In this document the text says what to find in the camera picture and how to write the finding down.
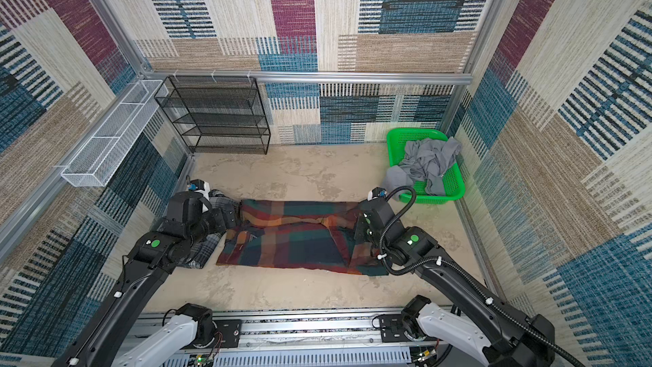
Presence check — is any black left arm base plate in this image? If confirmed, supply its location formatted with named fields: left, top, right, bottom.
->
left=207, top=319, right=243, bottom=351

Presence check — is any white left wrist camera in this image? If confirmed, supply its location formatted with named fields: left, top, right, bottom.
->
left=188, top=179, right=211, bottom=199

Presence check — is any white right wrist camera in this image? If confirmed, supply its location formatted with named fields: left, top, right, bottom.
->
left=367, top=187, right=387, bottom=200

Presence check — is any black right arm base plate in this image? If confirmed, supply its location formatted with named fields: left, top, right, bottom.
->
left=372, top=314, right=425, bottom=343

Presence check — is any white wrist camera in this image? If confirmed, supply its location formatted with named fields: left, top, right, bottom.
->
left=188, top=179, right=211, bottom=199
left=367, top=187, right=387, bottom=200

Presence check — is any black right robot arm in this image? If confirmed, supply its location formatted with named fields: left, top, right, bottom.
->
left=357, top=198, right=555, bottom=366

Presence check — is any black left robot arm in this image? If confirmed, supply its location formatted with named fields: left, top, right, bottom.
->
left=54, top=191, right=239, bottom=366

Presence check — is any black corrugated cable conduit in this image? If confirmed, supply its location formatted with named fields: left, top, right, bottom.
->
left=378, top=185, right=587, bottom=367

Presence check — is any grey plaid long sleeve shirt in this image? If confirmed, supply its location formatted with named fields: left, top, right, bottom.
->
left=180, top=187, right=240, bottom=269

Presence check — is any green plastic basket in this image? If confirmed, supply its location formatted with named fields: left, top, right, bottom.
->
left=387, top=127, right=465, bottom=205

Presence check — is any black wire mesh shelf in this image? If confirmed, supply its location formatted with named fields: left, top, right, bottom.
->
left=155, top=76, right=271, bottom=155

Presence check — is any aluminium mounting rail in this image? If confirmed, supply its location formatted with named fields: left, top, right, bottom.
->
left=112, top=304, right=458, bottom=366

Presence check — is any multicolour plaid long sleeve shirt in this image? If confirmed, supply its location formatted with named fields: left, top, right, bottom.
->
left=217, top=199, right=388, bottom=276

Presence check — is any white wire mesh tray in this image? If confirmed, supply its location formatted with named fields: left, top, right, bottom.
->
left=61, top=80, right=163, bottom=188

